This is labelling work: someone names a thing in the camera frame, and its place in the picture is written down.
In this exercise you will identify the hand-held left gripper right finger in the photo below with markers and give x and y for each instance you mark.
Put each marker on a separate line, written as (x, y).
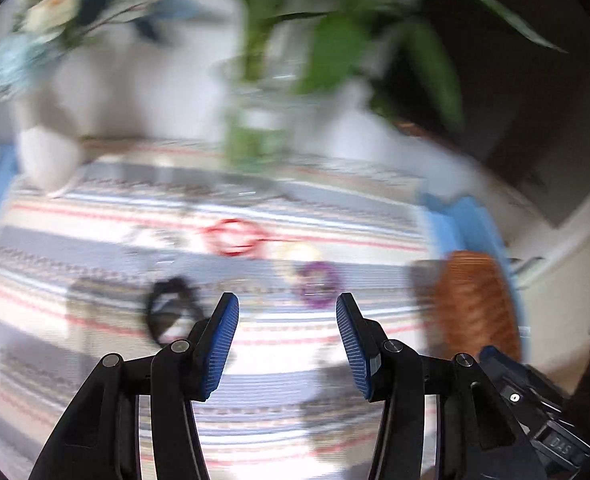
(352, 345)

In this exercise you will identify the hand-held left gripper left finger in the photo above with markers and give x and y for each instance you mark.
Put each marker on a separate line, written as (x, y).
(220, 345)

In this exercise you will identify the brown wicker basket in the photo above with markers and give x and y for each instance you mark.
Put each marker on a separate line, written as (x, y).
(470, 300)

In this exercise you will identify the striped woven tablecloth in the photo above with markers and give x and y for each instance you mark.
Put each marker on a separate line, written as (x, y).
(100, 270)

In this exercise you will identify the clear glass vase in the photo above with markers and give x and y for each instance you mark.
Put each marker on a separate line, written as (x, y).
(265, 110)

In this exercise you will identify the white ceramic vase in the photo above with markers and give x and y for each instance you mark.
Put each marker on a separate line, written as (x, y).
(47, 160)

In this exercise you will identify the green leafy plant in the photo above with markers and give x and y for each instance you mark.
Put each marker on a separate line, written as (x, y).
(335, 45)

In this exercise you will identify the white vase with flowers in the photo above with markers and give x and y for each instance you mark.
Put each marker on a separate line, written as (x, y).
(45, 10)

